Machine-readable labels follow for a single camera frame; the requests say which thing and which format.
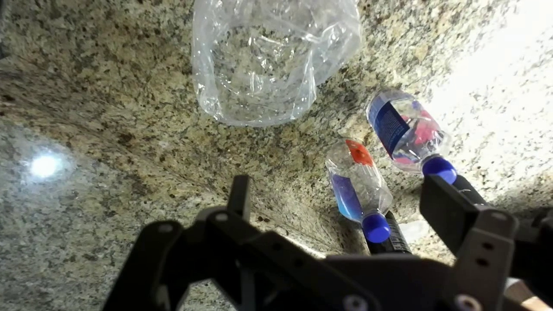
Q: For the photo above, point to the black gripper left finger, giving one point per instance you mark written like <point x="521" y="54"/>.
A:
<point x="243" y="247"/>

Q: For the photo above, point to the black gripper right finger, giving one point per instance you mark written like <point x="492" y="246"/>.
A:
<point x="485" y="242"/>

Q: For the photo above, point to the blue capped water bottle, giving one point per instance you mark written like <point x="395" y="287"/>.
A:
<point x="404" y="130"/>
<point x="361" y="184"/>

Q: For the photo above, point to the clear plastic bag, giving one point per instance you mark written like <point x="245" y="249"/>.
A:
<point x="260" y="63"/>

